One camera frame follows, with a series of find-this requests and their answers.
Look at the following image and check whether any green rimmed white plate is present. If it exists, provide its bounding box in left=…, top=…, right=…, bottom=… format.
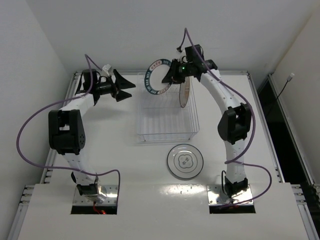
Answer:
left=144, top=58, right=172, bottom=95

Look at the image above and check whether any orange sunburst plate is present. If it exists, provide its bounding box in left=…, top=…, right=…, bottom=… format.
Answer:
left=179, top=76, right=190, bottom=108

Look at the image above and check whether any grey rimmed white plate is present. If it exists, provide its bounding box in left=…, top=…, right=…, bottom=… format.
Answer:
left=166, top=143, right=204, bottom=181

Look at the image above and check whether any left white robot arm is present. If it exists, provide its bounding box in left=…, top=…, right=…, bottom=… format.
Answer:
left=48, top=69, right=136, bottom=204

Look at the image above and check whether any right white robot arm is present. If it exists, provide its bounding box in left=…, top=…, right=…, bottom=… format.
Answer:
left=162, top=59, right=252, bottom=198

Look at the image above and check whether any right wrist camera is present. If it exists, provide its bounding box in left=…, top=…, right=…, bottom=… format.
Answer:
left=185, top=44, right=203, bottom=63

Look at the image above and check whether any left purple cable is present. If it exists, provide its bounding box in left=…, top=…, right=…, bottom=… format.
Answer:
left=16, top=53, right=121, bottom=205

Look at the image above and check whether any purple cable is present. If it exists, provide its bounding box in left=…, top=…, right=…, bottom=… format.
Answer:
left=176, top=27, right=273, bottom=209
left=16, top=53, right=121, bottom=205

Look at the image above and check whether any clear wire dish rack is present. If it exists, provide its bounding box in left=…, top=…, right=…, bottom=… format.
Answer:
left=135, top=72, right=200, bottom=144

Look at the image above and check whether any black wall cable with plug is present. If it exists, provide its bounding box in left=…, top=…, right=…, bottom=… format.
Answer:
left=275, top=72, right=295, bottom=100

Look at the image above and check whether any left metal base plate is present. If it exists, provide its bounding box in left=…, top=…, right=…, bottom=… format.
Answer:
left=72, top=185, right=118, bottom=207

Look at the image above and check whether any metal base plate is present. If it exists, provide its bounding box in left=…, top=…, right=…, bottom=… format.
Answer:
left=72, top=185, right=118, bottom=207
left=206, top=185, right=254, bottom=207

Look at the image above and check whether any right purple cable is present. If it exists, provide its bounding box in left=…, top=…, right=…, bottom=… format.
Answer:
left=176, top=27, right=273, bottom=209

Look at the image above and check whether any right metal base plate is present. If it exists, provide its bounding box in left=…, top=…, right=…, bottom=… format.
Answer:
left=206, top=185, right=254, bottom=207

